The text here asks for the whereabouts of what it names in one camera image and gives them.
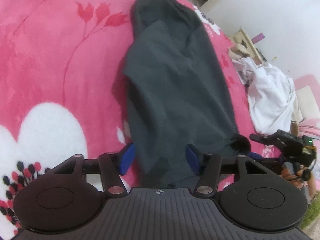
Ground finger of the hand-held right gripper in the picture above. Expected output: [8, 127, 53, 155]
[248, 151, 284, 163]
[250, 131, 284, 145]

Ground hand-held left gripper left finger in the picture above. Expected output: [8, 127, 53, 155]
[37, 142, 137, 196]

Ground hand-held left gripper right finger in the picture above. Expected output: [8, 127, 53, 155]
[185, 144, 278, 196]

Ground dark grey pants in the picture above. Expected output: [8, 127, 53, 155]
[116, 0, 252, 188]

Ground white garment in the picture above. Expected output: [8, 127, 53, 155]
[232, 57, 300, 134]

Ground beige cloth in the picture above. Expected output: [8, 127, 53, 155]
[227, 44, 250, 59]

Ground purple card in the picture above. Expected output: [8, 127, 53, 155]
[252, 32, 265, 44]

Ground cream nightstand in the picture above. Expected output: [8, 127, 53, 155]
[230, 27, 265, 63]

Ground pink floral blanket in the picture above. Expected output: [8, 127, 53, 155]
[0, 0, 283, 240]

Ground black cable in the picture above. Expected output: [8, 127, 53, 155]
[286, 152, 317, 182]

